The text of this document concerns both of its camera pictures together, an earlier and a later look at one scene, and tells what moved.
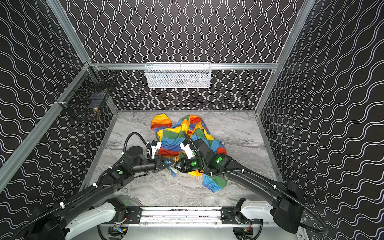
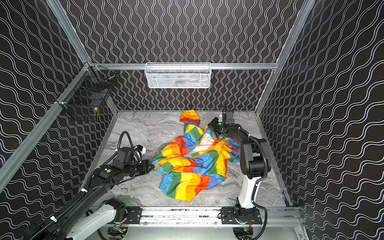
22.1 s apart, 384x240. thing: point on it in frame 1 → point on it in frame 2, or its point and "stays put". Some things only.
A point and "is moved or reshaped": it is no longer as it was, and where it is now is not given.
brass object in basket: [95, 113] stays put
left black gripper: [159, 163] → [143, 167]
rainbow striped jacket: [190, 127] is moved or reshaped
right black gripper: [182, 165] → [216, 124]
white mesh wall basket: [175, 75] stays put
